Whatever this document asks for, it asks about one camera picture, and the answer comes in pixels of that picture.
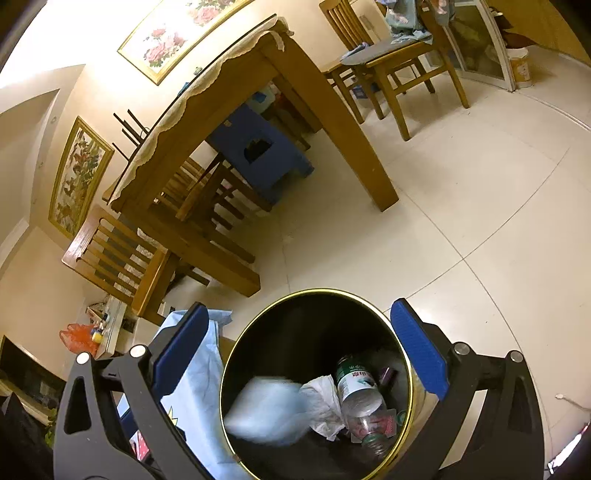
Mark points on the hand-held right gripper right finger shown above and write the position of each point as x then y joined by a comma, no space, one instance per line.
418,350

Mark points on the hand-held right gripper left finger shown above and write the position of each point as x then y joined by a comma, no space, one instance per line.
180,350

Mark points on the purple wrapper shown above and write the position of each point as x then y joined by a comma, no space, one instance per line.
388,376

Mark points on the clear bottle with green label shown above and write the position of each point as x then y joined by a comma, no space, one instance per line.
360,397

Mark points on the pale blue soft sheet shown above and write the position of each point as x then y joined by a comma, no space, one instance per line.
268,410

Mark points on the black bin with gold rim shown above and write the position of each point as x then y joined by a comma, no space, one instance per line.
300,332

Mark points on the blue cartoon printed tablecloth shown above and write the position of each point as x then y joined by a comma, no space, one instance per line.
198,392

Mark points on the white coffee table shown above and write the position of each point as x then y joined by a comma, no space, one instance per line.
113,327

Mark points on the wooden slat-back chair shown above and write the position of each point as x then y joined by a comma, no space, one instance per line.
147,281
203,189

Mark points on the yellow cup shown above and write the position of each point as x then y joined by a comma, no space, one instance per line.
97,336

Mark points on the orange plastic bag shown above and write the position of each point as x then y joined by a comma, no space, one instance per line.
76,337

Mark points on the green potted plant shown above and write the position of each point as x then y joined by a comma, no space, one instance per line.
51,429

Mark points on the black television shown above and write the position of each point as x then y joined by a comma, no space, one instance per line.
27,374

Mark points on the framed landscape painting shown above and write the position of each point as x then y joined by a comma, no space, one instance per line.
78,175

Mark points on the blue plastic stool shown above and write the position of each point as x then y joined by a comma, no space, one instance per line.
258,157

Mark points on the black router with antennas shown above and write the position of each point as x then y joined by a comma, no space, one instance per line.
131,129

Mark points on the cream lace table cover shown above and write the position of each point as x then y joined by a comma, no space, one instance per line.
194,101

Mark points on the wooden dining table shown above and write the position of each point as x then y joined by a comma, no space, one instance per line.
323,115

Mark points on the wooden chair with grey cushion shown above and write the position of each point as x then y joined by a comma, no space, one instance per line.
397,69

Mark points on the white bucket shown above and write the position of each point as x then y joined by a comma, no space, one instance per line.
519,67

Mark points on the framed floral painting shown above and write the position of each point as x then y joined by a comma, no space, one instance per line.
171,39

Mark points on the pale blue clothes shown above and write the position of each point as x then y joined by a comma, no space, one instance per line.
406,18

